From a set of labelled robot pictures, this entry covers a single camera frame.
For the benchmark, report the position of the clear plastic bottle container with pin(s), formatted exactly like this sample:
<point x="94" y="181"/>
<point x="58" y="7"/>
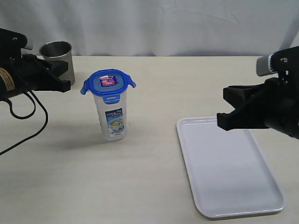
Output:
<point x="112" y="113"/>

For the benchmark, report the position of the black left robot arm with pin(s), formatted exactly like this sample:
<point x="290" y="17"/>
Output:
<point x="20" y="73"/>

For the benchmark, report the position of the stainless steel cup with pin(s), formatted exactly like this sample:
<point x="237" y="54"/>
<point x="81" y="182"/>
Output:
<point x="59" y="51"/>

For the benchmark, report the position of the white backdrop curtain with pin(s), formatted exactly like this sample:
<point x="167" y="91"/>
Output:
<point x="153" y="27"/>

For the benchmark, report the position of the blue snap-lock lid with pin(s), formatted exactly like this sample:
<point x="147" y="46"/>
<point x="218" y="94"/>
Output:
<point x="108" y="84"/>

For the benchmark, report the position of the white rectangular tray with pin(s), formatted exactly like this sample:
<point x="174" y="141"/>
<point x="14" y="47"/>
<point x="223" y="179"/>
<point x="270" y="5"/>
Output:
<point x="228" y="174"/>

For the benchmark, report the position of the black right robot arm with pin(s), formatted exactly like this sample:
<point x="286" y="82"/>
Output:
<point x="292" y="131"/>

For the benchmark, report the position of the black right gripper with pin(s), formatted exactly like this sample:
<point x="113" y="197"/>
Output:
<point x="283" y="101"/>

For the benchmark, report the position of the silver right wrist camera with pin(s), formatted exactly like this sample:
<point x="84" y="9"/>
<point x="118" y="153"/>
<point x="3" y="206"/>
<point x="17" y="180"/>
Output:
<point x="264" y="66"/>

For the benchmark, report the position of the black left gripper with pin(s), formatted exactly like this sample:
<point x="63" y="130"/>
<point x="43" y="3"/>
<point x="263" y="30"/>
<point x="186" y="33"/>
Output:
<point x="21" y="73"/>

